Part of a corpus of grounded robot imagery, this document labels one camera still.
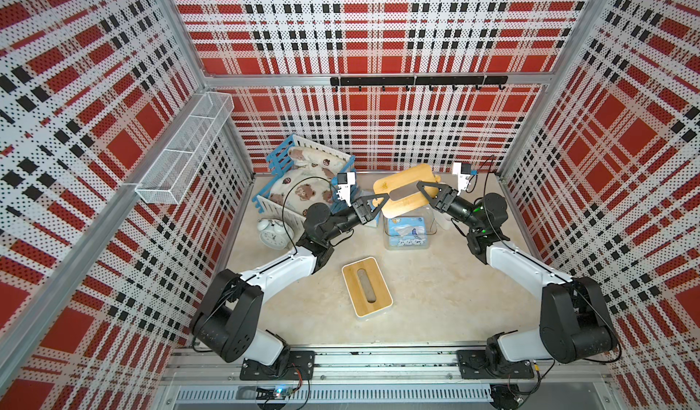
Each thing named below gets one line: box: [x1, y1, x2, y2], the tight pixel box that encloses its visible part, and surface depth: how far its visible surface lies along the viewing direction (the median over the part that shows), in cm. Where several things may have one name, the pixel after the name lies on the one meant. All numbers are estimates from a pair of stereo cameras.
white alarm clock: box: [257, 216, 295, 251], surface depth 92 cm
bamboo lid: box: [372, 164, 442, 218], surface depth 72 cm
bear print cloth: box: [268, 146, 349, 217], surface depth 107 cm
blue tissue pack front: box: [388, 216, 429, 247], surface depth 95 cm
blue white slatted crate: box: [251, 133, 360, 230], surface depth 107 cm
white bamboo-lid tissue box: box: [340, 256, 394, 321], surface depth 84 cm
